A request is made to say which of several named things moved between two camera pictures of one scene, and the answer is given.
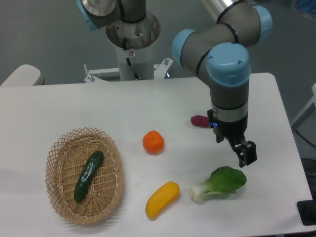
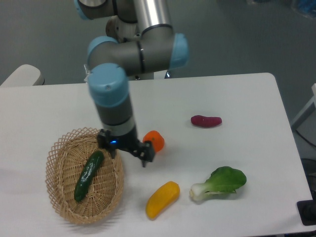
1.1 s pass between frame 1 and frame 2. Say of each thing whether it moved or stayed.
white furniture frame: stayed
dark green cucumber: stayed
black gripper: moved
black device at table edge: stayed
